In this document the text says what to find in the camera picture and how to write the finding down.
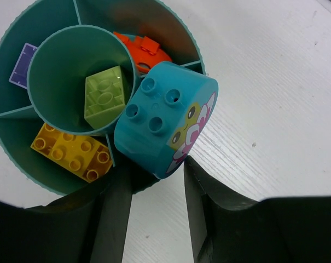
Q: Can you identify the purple square lego brick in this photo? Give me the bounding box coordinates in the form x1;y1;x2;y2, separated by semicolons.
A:
9;43;38;89

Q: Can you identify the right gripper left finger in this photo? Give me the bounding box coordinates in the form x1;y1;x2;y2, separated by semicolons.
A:
0;164;132;262

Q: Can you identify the light green lego brick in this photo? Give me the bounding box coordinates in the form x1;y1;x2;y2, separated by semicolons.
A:
84;66;130;130

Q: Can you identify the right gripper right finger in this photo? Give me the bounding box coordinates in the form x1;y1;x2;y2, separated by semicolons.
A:
184;157;331;262

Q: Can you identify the yellow arched lego brick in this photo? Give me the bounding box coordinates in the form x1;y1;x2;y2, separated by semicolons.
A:
31;123;112;183

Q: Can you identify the teal painted face lego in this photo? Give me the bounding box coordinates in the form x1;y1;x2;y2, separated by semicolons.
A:
114;62;218;179

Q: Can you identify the orange round lego piece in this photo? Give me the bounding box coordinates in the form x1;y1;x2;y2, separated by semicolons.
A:
113;31;172;74

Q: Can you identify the small orange lego plate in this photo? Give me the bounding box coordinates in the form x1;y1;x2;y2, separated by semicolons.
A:
141;36;160;55

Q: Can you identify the teal round divided container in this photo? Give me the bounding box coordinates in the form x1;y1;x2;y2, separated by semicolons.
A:
0;1;205;195

